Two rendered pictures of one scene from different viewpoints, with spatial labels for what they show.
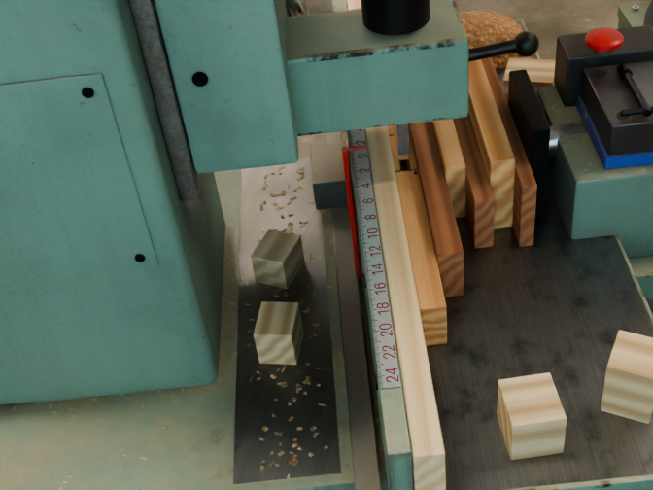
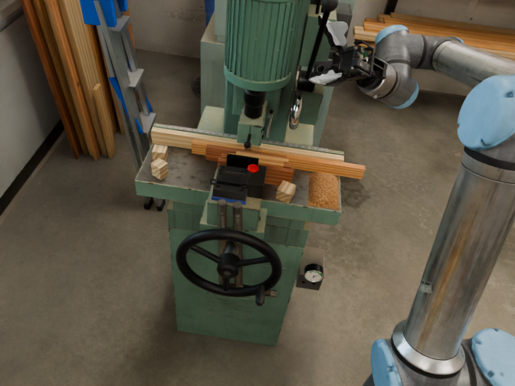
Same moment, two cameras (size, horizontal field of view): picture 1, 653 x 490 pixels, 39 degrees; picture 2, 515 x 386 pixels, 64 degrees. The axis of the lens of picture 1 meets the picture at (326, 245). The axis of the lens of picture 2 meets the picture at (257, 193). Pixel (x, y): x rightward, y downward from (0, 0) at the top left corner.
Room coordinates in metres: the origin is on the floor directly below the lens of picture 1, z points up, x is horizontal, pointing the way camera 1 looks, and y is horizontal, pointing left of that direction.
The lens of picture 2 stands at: (0.66, -1.06, 1.75)
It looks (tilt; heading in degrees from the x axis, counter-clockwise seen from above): 45 degrees down; 89
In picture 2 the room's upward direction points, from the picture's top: 8 degrees clockwise
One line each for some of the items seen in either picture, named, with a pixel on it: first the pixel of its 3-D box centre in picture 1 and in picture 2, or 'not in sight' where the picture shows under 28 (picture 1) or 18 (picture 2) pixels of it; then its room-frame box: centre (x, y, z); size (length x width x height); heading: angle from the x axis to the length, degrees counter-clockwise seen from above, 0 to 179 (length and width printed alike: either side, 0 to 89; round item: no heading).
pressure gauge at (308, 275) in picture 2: not in sight; (313, 273); (0.89, -0.30, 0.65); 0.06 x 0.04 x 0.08; 178
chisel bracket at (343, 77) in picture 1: (374, 74); (253, 122); (0.64, -0.06, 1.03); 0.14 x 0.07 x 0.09; 88
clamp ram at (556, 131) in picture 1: (562, 139); (240, 175); (0.63, -0.21, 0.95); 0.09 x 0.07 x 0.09; 178
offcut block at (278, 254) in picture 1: (278, 259); not in sight; (0.67, 0.05, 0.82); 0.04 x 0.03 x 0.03; 151
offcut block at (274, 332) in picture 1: (279, 332); not in sight; (0.57, 0.05, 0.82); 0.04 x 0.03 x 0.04; 167
